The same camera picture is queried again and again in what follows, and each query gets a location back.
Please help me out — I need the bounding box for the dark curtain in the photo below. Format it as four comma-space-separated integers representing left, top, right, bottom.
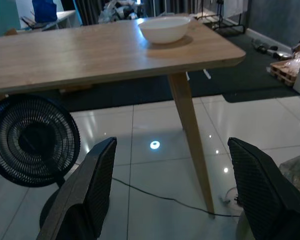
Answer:
74, 0, 111, 26

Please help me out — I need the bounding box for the black floor fan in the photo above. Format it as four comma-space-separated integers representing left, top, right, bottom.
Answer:
0, 94, 81, 230

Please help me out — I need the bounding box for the grey green cloth bundle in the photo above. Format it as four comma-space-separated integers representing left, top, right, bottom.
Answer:
278, 152, 300, 191

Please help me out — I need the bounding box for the blue container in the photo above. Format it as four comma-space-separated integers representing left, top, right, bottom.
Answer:
31, 0, 58, 22

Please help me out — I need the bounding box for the grey floor tool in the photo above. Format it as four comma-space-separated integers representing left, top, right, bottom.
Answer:
251, 38, 291, 60

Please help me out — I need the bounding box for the wooden table leg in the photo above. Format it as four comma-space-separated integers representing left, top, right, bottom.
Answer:
167, 72, 216, 219

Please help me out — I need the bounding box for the white bowl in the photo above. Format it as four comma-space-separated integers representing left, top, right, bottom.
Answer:
137, 16, 192, 45

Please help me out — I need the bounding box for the pile of grey parts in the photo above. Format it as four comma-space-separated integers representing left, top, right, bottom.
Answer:
99, 0, 146, 21

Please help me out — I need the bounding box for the wooden pallet with plastic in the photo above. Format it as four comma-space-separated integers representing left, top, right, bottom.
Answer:
269, 58, 300, 87

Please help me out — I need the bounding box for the white shelf unit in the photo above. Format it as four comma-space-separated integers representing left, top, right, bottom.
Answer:
19, 9, 78, 32

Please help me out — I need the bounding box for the thin black floor cable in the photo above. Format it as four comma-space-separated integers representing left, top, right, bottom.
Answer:
111, 176, 241, 218

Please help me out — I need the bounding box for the black metal rack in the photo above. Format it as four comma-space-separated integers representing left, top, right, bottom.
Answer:
189, 0, 247, 35

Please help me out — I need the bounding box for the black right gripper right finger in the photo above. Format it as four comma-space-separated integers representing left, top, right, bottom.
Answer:
226, 136, 300, 240

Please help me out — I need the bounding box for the white cable coil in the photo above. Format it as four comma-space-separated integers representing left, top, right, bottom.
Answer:
219, 187, 241, 209

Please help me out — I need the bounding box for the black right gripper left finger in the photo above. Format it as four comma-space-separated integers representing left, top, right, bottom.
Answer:
36, 136, 118, 240

